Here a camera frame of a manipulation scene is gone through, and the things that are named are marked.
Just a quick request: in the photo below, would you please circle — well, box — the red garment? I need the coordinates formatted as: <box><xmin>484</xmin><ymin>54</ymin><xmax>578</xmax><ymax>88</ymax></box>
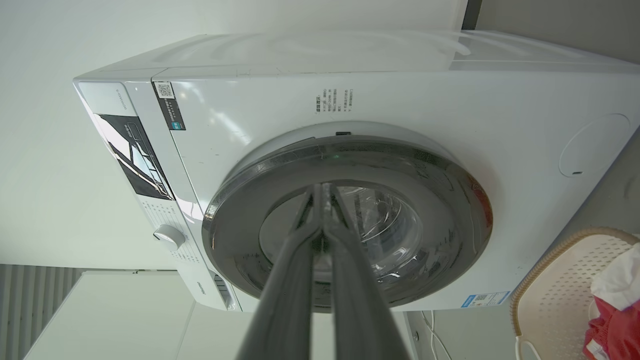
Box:
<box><xmin>583</xmin><ymin>295</ymin><xmax>640</xmax><ymax>360</ymax></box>

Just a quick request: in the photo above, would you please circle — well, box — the white cabinet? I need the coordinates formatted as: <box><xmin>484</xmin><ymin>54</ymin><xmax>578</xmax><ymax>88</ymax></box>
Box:
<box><xmin>23</xmin><ymin>270</ymin><xmax>416</xmax><ymax>360</ymax></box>

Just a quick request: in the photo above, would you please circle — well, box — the white front-load washing machine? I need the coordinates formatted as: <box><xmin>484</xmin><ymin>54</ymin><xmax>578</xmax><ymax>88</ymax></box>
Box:
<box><xmin>73</xmin><ymin>30</ymin><xmax>640</xmax><ymax>313</ymax></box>

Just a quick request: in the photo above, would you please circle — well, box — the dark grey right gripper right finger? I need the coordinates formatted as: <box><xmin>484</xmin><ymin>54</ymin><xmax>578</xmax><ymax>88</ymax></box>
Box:
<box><xmin>321</xmin><ymin>183</ymin><xmax>412</xmax><ymax>360</ymax></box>

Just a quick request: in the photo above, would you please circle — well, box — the silver washing machine dial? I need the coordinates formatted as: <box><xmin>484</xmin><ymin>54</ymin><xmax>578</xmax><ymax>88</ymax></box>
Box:
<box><xmin>153</xmin><ymin>225</ymin><xmax>186</xmax><ymax>251</ymax></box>

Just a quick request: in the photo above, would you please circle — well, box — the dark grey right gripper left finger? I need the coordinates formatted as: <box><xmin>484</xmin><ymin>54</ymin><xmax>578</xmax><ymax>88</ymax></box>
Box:
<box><xmin>236</xmin><ymin>183</ymin><xmax>323</xmax><ymax>360</ymax></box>

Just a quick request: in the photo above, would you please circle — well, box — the cream perforated laundry basket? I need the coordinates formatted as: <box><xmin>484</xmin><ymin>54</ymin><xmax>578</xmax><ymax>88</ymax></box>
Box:
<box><xmin>510</xmin><ymin>227</ymin><xmax>640</xmax><ymax>360</ymax></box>

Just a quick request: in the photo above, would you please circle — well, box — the white garment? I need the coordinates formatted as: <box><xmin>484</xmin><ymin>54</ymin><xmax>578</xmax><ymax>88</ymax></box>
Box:
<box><xmin>590</xmin><ymin>243</ymin><xmax>640</xmax><ymax>312</ymax></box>

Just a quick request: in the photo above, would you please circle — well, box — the white power cable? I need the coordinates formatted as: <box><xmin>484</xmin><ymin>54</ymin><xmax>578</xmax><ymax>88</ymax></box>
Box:
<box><xmin>421</xmin><ymin>310</ymin><xmax>453</xmax><ymax>360</ymax></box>

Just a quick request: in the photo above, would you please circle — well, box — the grey round washing machine door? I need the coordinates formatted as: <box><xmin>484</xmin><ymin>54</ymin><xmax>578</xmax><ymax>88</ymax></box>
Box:
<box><xmin>202</xmin><ymin>121</ymin><xmax>494</xmax><ymax>314</ymax></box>

